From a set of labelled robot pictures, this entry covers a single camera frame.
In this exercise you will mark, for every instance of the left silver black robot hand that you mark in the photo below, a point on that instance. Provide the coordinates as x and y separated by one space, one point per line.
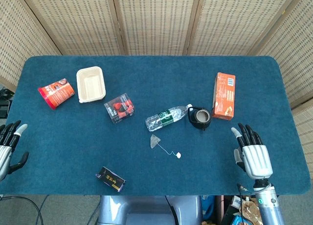
5 151

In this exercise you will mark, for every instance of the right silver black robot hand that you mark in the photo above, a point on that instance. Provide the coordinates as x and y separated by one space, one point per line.
258 159

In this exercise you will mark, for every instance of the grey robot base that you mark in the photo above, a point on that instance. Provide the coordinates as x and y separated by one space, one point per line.
146 208

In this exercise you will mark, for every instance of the brown snack bag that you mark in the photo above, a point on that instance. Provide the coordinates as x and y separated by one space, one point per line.
250 211

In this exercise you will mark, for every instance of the black electronic device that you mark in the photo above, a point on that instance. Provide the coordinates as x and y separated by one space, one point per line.
3 107

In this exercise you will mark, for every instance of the white printed box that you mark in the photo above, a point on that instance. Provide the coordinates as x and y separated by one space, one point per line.
237 201

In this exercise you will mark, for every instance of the blue package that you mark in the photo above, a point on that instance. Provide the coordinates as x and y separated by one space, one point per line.
207 208

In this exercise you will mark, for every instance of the orange carton box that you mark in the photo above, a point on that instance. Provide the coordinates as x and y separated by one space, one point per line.
223 97

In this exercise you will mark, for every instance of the red instant noodle cup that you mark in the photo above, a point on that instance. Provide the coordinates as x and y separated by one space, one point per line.
56 94

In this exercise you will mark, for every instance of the clear plastic water bottle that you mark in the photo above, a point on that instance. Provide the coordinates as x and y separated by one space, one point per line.
166 117

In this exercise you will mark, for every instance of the beige plastic food container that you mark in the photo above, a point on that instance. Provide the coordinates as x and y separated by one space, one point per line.
90 85

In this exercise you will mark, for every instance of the black box with gold text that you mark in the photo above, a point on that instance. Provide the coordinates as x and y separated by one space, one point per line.
110 179

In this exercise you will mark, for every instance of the clear box with red items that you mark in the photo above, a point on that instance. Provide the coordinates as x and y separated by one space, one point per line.
119 108

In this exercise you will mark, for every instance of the blue table cloth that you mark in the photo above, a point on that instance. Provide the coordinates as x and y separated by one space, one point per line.
156 75

